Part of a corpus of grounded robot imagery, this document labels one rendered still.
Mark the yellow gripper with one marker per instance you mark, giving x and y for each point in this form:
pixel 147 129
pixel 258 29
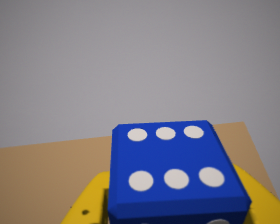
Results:
pixel 91 207

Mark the blue die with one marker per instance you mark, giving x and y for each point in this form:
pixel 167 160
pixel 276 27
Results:
pixel 173 173

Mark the tan mat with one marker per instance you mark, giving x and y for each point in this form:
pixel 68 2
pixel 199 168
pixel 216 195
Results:
pixel 39 183

